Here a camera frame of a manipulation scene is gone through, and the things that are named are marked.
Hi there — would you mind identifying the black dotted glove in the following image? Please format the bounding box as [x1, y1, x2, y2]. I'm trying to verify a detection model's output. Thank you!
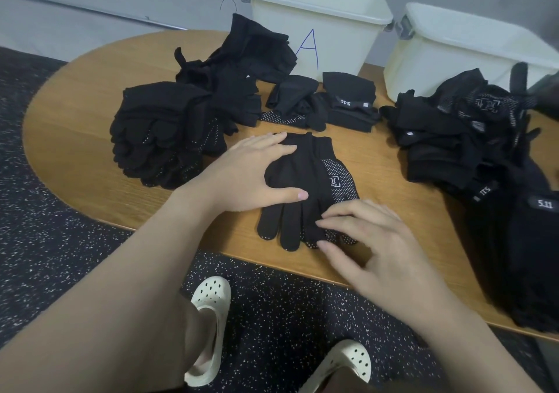
[109, 81, 239, 189]
[257, 132, 361, 252]

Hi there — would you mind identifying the person's right white shoe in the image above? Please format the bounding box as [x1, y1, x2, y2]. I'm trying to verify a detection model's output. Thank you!
[299, 339, 372, 393]

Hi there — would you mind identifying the person's left hand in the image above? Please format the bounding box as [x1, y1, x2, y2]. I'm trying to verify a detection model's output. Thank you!
[179, 132, 309, 221]

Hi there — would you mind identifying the person's left forearm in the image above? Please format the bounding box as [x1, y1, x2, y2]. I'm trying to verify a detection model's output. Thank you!
[0, 189, 220, 393]

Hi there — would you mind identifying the stack of black gloves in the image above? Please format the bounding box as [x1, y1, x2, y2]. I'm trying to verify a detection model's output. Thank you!
[109, 81, 239, 189]

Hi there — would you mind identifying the pile of black gloves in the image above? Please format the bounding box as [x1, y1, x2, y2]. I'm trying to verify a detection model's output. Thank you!
[173, 13, 559, 201]
[109, 81, 239, 189]

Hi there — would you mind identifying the person's right hand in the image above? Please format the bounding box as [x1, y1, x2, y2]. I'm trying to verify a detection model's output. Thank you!
[314, 199, 457, 321]

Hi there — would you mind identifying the person's white shoe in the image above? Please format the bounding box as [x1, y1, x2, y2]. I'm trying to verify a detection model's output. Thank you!
[299, 339, 372, 393]
[183, 275, 232, 388]

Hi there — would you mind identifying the grey wall pipe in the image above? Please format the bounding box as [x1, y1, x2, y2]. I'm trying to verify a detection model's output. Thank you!
[0, 0, 189, 31]

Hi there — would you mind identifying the person's left leg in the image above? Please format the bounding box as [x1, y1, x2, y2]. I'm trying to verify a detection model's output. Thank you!
[179, 292, 215, 372]

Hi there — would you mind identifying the white plastic bin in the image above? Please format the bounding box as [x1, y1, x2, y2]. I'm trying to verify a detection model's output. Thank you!
[242, 0, 394, 79]
[384, 2, 559, 101]

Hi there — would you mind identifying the black fingerless glove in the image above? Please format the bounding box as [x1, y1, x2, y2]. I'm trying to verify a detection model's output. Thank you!
[472, 165, 559, 332]

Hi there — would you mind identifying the person's left white shoe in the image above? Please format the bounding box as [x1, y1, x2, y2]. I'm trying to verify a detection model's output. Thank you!
[183, 275, 232, 388]

